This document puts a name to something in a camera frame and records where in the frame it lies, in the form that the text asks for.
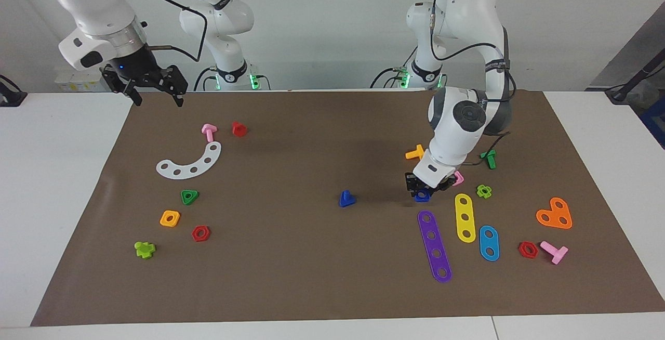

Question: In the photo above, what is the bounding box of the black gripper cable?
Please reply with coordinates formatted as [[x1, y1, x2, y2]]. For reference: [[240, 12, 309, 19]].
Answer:
[[429, 0, 517, 166], [121, 0, 208, 63]]

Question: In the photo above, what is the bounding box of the yellow three-hole plastic strip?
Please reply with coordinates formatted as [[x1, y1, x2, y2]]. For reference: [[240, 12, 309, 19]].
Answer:
[[455, 193, 476, 244]]

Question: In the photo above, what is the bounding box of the purple four-hole plastic strip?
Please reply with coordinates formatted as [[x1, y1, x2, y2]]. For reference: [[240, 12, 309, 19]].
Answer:
[[417, 210, 453, 283]]

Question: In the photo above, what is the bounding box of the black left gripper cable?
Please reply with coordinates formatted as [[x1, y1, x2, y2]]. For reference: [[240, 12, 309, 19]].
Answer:
[[429, 0, 517, 166]]

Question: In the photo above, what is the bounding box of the black base cable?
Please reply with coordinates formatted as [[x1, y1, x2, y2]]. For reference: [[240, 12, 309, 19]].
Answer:
[[370, 66, 411, 89], [194, 66, 216, 91]]

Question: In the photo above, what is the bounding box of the brown table mat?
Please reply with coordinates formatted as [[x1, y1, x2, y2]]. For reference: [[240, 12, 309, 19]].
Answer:
[[30, 90, 665, 326]]

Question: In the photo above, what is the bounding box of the black stand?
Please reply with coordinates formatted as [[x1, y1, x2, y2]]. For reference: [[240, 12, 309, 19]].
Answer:
[[605, 62, 665, 104]]

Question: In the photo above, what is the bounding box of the white curved five-hole strip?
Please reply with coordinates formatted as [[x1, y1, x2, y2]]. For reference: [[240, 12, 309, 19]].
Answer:
[[156, 141, 222, 180]]

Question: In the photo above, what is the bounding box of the orange angled plastic bracket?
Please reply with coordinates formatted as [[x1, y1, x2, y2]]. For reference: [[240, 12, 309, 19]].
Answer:
[[536, 197, 573, 230]]

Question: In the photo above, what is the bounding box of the black clamp mount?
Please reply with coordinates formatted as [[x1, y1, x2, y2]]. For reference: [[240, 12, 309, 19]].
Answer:
[[0, 74, 28, 108]]

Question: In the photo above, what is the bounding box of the grey partition panel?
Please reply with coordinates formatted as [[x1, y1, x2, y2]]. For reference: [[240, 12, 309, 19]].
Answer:
[[586, 2, 665, 91]]

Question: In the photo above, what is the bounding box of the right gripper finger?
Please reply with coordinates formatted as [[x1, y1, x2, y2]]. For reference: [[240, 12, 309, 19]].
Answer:
[[102, 67, 143, 107], [158, 64, 188, 108]]

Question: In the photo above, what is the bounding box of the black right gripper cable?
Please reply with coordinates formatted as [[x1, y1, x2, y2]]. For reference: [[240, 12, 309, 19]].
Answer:
[[121, 0, 208, 63]]

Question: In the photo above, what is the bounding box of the blue two-hole plastic strip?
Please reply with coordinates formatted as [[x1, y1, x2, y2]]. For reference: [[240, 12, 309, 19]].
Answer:
[[478, 225, 500, 262]]

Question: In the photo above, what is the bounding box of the white cardboard box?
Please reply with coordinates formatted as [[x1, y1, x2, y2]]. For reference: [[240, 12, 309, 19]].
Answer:
[[55, 67, 112, 93]]

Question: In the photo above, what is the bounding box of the blue crate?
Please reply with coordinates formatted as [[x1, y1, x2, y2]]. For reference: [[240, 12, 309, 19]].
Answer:
[[640, 100, 665, 149]]

